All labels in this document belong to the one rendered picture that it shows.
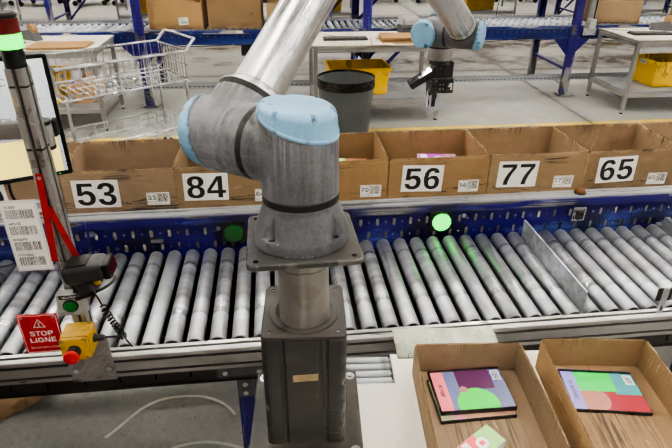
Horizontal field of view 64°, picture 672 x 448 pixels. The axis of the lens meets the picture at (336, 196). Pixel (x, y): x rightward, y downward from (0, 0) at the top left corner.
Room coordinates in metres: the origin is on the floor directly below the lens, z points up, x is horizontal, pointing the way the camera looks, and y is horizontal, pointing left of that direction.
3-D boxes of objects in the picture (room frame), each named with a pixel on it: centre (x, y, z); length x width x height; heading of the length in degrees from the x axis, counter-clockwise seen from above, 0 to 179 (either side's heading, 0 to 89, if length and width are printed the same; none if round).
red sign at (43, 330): (1.11, 0.75, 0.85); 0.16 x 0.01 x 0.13; 97
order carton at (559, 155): (2.04, -0.76, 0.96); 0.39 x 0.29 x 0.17; 97
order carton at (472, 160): (1.99, -0.37, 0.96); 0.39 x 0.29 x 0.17; 97
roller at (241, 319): (1.46, 0.31, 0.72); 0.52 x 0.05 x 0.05; 7
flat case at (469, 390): (0.99, -0.34, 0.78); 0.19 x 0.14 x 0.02; 95
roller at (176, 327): (1.43, 0.50, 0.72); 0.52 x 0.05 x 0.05; 7
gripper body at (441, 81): (1.95, -0.38, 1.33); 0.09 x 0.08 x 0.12; 98
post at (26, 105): (1.14, 0.68, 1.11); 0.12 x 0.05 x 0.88; 97
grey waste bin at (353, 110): (4.61, -0.08, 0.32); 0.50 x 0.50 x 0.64
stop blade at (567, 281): (1.58, -0.76, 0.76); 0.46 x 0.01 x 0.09; 7
